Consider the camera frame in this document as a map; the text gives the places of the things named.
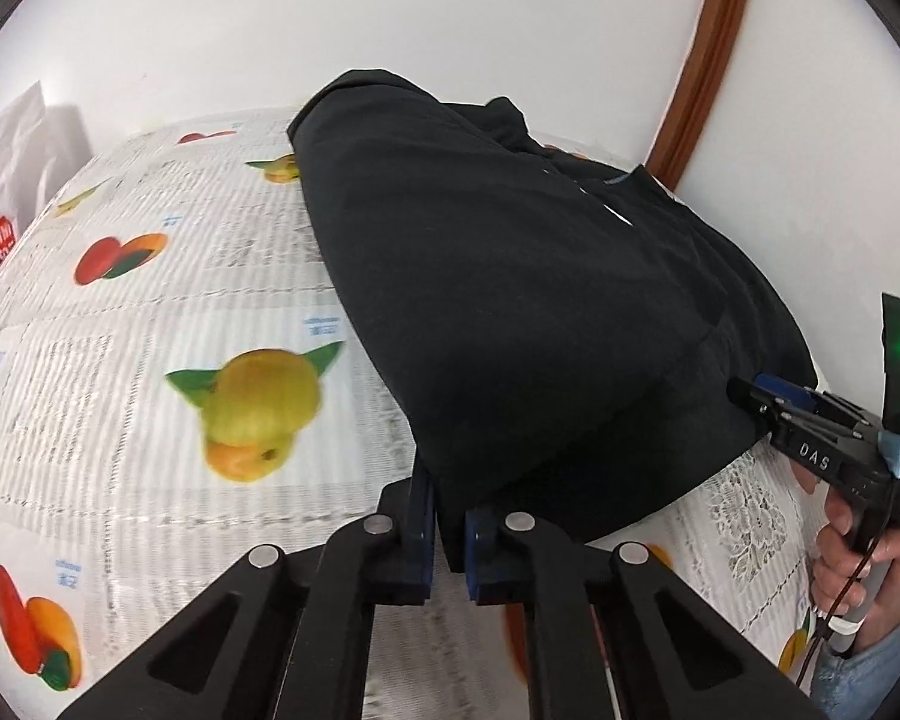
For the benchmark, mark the white plastic bag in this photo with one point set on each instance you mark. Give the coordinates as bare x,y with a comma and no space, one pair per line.
15,142

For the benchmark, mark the person's right hand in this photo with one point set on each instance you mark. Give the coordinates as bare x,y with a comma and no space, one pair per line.
840,562

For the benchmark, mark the black garment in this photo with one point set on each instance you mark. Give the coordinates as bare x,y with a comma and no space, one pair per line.
510,300

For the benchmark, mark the brown wooden door frame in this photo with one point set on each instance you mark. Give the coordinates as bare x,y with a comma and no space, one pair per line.
709,52

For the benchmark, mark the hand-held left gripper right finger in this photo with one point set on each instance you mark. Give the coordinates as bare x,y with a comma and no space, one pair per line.
478,555

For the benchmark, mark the person's right forearm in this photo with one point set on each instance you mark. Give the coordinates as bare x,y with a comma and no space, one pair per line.
855,679

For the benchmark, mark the fruit printed tablecloth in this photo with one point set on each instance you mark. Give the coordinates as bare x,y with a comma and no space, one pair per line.
120,405

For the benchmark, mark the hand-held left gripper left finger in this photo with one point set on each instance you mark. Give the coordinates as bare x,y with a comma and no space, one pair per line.
420,532

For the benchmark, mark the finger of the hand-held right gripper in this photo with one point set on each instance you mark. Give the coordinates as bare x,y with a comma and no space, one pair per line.
784,390
746,397

